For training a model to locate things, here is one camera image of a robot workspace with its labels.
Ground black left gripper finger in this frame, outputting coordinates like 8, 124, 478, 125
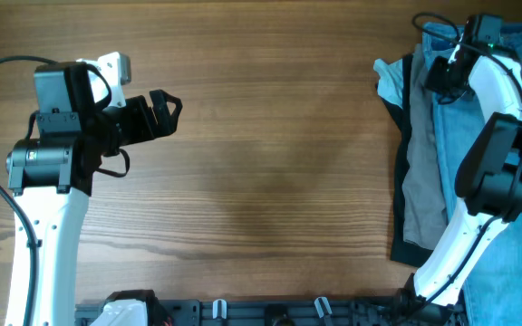
162, 91, 183, 131
150, 90, 175, 137

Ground light blue denim jeans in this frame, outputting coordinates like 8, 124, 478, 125
410, 14, 522, 325

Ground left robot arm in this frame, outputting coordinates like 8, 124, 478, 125
5, 62, 182, 325

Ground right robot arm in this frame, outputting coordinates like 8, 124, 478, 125
402, 14, 522, 319

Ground light blue garment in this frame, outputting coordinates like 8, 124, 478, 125
373, 59, 404, 108

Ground grey shirt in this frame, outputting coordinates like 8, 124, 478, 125
401, 44, 447, 250

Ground black garment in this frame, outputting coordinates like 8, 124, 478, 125
381, 53, 432, 267

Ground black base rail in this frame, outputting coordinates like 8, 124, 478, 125
73, 296, 469, 326

